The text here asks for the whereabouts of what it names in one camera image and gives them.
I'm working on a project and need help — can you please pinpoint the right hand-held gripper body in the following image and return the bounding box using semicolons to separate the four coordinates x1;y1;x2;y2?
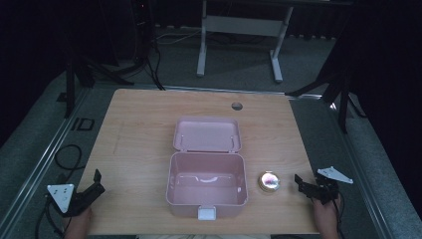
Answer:
308;165;354;206

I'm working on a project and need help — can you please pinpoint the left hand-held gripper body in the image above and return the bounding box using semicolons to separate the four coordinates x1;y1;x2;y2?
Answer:
46;181;106;219

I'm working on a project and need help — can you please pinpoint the person's left hand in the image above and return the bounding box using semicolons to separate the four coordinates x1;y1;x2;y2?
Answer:
63;206;95;233

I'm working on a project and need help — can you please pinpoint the person's right hand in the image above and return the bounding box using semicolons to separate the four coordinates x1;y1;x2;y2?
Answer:
311;194;343;228

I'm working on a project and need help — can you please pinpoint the round gold tin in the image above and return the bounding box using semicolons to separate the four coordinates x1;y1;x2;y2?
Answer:
257;170;282;194

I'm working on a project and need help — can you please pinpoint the pink plastic box with lid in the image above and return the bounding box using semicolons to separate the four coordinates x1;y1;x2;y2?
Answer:
165;116;249;222

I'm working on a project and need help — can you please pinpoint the black tripod stand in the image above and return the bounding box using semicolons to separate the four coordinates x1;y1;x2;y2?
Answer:
285;43;367;134
56;39;135;119

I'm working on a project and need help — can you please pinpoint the black computer tower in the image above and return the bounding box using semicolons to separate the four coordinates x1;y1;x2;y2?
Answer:
129;0;155;66

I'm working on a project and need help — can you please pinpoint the right hand-held gripper cable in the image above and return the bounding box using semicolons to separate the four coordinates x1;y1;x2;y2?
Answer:
332;192;346;239

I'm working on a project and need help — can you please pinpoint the hand-held gripper cable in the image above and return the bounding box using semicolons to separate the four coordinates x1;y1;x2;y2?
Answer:
332;192;346;239
35;193;69;238

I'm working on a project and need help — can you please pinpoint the left hand-held gripper cable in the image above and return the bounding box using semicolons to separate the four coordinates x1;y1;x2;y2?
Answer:
35;193;69;238

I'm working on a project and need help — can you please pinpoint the black cable loop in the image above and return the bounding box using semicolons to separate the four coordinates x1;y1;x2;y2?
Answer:
54;143;87;173

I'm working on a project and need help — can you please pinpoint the black cable bundle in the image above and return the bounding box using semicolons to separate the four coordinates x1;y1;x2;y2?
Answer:
145;36;167;92

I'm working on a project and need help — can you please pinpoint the white floor cable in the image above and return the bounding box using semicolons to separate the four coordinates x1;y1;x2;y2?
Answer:
154;29;203;46

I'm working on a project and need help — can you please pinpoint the white metal desk frame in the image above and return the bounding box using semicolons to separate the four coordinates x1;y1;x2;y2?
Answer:
196;0;295;84

